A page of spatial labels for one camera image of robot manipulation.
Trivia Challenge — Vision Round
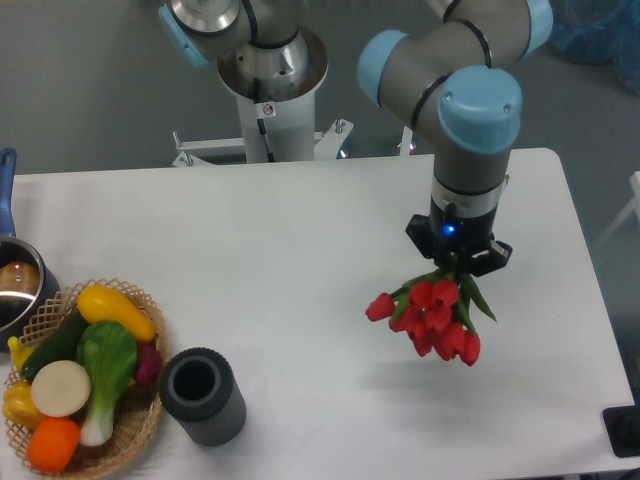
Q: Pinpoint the orange fruit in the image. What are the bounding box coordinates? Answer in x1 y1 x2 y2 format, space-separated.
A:
26 417 80 474

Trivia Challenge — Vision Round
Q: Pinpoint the blue plastic bag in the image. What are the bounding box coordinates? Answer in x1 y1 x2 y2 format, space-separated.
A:
549 1 639 95

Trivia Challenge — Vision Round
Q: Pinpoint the white frame at right edge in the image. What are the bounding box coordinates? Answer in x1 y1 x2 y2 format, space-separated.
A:
595 171 639 249

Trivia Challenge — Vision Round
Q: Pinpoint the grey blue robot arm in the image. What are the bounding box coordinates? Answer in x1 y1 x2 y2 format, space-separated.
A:
158 1 553 277

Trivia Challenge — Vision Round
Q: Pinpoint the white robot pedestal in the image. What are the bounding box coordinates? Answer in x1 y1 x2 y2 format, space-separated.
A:
173 26 354 166

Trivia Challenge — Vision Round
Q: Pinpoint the green cucumber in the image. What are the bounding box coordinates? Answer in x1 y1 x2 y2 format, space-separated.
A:
21 310 89 382

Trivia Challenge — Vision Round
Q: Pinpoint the black device at table edge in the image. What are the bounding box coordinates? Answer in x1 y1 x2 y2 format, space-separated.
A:
602 405 639 458

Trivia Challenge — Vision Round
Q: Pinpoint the dark grey ribbed vase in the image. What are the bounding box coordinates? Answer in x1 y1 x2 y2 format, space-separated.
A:
159 347 247 447

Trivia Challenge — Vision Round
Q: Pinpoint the woven wicker basket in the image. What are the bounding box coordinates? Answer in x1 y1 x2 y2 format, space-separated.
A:
1 278 168 479

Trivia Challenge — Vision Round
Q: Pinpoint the yellow banana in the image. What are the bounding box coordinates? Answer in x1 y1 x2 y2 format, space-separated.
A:
7 336 34 372

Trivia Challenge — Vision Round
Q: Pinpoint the dark red radish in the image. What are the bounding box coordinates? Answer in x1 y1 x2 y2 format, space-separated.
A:
133 343 163 385

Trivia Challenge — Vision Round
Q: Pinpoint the yellow squash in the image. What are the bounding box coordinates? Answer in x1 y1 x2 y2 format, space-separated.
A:
76 285 156 343

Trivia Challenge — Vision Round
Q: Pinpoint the red tulip bouquet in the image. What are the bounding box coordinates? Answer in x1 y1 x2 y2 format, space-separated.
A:
365 254 496 366

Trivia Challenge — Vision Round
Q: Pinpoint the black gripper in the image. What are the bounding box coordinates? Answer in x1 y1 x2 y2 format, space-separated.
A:
405 200 513 277

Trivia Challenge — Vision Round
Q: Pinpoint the yellow bell pepper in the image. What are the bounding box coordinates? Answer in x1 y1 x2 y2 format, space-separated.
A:
3 380 45 430

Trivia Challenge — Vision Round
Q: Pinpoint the cream round bun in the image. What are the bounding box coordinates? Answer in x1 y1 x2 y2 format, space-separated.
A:
31 360 91 417

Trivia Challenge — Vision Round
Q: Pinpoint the blue handled saucepan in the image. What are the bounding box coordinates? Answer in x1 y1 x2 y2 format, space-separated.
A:
1 147 59 353

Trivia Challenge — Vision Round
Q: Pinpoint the green bok choy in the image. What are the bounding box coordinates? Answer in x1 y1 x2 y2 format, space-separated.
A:
76 320 137 447

